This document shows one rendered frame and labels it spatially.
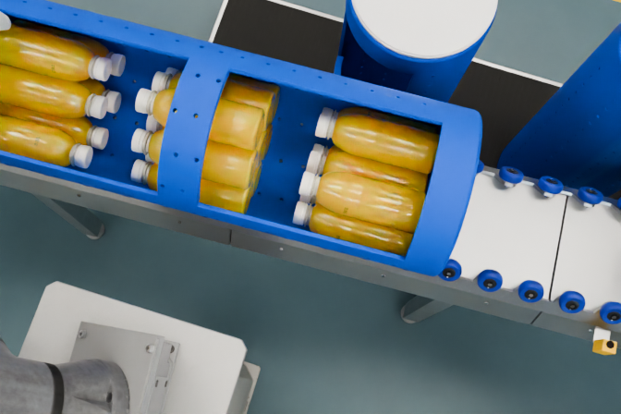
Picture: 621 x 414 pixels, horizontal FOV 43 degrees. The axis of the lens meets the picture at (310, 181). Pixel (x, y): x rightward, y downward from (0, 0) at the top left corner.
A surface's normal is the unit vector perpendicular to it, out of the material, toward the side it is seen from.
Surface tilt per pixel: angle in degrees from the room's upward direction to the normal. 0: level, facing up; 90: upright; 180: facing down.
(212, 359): 0
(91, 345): 45
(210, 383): 0
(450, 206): 25
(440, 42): 0
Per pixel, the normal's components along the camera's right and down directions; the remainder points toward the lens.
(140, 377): -0.66, -0.33
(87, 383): 0.43, -0.76
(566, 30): 0.04, -0.25
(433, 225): -0.13, 0.37
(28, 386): 0.73, -0.51
